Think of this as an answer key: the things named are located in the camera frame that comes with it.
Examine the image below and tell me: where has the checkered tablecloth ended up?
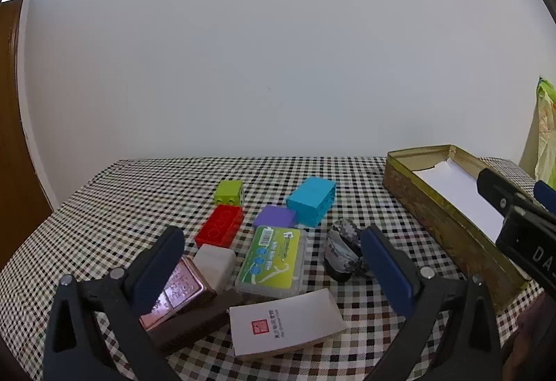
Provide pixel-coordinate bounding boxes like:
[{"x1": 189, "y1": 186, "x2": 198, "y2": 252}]
[{"x1": 0, "y1": 156, "x2": 548, "y2": 381}]

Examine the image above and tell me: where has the green building block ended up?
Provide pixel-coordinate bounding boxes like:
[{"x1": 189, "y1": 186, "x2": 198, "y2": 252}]
[{"x1": 213, "y1": 180, "x2": 245, "y2": 206}]

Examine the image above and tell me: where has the red building block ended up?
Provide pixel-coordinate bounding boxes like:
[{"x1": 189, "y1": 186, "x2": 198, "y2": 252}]
[{"x1": 194, "y1": 204, "x2": 244, "y2": 249}]

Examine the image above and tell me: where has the green plastic bag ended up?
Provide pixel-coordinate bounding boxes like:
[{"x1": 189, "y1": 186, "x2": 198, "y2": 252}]
[{"x1": 519, "y1": 77, "x2": 556, "y2": 191}]

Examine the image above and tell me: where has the dark brown flat box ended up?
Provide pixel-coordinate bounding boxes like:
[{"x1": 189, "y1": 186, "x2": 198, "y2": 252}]
[{"x1": 148, "y1": 290, "x2": 244, "y2": 358}]

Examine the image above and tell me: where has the purple foam block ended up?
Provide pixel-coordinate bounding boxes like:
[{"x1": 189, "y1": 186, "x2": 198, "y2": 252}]
[{"x1": 253, "y1": 204, "x2": 298, "y2": 229}]

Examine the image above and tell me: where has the pink metallic box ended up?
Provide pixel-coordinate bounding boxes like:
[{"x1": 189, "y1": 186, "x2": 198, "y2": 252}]
[{"x1": 138, "y1": 256, "x2": 218, "y2": 332}]

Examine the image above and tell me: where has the brown wooden door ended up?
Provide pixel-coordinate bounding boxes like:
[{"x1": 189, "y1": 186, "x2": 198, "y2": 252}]
[{"x1": 0, "y1": 0, "x2": 59, "y2": 273}]

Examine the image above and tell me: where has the white card box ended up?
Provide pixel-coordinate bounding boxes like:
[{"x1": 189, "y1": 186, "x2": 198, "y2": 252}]
[{"x1": 228, "y1": 288, "x2": 347, "y2": 362}]

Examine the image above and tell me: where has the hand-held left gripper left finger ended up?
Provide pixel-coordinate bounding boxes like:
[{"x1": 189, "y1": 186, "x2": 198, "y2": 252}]
[{"x1": 42, "y1": 226, "x2": 185, "y2": 381}]

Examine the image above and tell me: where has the green label floss pick box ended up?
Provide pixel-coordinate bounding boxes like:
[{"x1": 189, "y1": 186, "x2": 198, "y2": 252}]
[{"x1": 235, "y1": 225, "x2": 308, "y2": 299}]

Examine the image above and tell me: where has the white paper sheet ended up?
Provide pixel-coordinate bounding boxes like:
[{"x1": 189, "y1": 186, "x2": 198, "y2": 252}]
[{"x1": 412, "y1": 159, "x2": 507, "y2": 243}]

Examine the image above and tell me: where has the small white box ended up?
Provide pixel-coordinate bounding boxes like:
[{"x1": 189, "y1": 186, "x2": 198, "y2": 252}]
[{"x1": 192, "y1": 244, "x2": 238, "y2": 294}]

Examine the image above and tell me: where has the person's right forearm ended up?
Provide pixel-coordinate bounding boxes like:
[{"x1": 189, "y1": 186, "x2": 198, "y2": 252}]
[{"x1": 501, "y1": 294, "x2": 556, "y2": 381}]

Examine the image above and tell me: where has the gold rectangular tin box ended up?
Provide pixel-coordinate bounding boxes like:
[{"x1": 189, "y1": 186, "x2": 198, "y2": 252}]
[{"x1": 384, "y1": 144, "x2": 531, "y2": 314}]

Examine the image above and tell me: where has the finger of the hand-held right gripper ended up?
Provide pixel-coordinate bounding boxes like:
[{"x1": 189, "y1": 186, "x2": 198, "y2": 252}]
[
  {"x1": 533, "y1": 180, "x2": 556, "y2": 214},
  {"x1": 476, "y1": 168, "x2": 556, "y2": 229}
]

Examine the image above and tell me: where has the black patterned binder clip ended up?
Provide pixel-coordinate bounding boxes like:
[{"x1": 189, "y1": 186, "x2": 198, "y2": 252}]
[{"x1": 324, "y1": 218, "x2": 370, "y2": 284}]

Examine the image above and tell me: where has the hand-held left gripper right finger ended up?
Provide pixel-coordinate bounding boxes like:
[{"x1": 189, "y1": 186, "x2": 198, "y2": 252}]
[{"x1": 360, "y1": 225, "x2": 502, "y2": 381}]

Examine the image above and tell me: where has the cyan building block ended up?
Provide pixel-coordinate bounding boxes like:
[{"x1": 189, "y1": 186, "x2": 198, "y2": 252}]
[{"x1": 286, "y1": 177, "x2": 337, "y2": 229}]

